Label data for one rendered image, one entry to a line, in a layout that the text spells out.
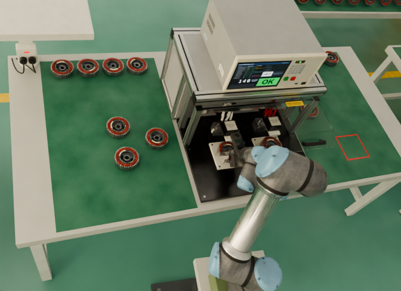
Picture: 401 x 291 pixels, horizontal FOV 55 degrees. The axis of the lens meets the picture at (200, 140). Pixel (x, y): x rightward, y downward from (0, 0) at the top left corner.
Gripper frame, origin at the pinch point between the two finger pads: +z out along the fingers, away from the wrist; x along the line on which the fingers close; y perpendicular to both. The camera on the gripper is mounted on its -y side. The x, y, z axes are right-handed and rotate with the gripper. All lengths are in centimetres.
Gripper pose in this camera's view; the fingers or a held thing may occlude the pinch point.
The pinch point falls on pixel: (227, 151)
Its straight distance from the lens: 193.8
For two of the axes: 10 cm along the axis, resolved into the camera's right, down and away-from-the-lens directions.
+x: 9.3, -1.1, 3.4
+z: -3.4, 0.5, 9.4
